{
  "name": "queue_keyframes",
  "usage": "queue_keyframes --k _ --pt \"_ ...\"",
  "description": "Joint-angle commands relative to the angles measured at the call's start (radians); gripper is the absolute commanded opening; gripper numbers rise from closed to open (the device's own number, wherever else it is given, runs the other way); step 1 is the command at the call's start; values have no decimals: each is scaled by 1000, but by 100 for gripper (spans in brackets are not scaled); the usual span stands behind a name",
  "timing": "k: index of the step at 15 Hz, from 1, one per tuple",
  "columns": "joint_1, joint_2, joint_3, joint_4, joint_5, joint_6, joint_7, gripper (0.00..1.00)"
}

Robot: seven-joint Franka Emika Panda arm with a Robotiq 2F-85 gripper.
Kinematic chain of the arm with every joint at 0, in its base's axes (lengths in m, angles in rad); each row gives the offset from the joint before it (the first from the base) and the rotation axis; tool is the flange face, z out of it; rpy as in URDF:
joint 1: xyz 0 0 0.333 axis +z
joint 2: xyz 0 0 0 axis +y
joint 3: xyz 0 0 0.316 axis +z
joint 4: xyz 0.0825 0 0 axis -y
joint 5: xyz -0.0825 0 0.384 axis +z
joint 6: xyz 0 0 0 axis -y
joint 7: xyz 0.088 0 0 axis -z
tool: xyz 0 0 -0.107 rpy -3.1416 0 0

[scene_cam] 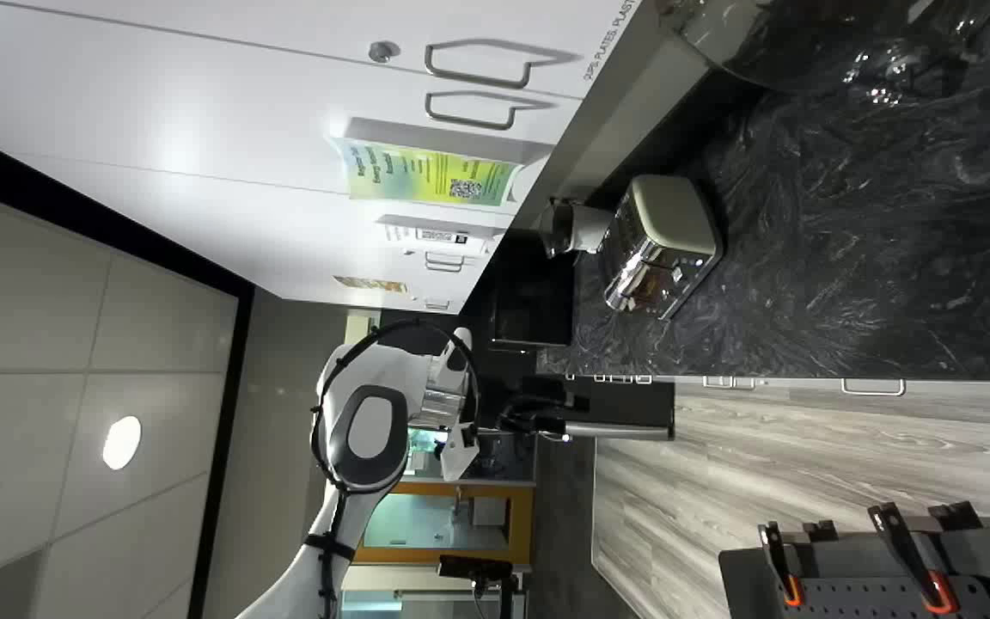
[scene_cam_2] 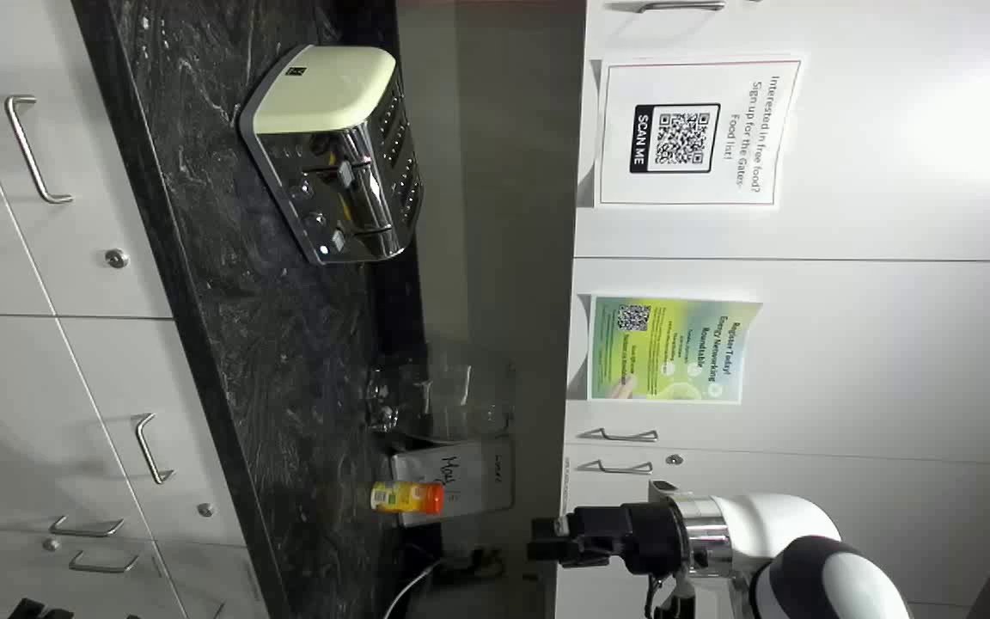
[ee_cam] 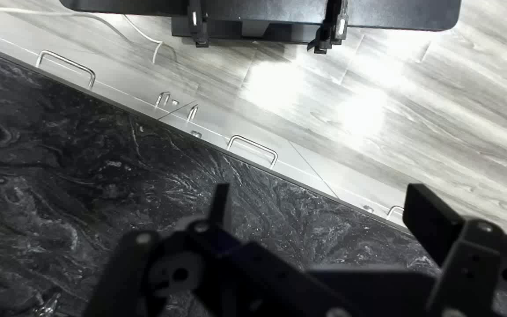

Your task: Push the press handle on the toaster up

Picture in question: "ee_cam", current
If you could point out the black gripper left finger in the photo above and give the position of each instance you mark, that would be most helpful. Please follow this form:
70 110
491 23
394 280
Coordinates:
206 270

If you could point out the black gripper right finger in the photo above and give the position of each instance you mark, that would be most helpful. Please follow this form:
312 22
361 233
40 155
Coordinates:
475 257

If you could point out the small metal drawer latch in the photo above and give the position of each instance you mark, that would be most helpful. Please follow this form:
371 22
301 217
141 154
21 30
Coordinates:
162 97
394 208
192 111

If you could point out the black clamp with orange tip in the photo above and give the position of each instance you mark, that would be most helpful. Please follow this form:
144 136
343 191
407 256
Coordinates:
199 27
327 29

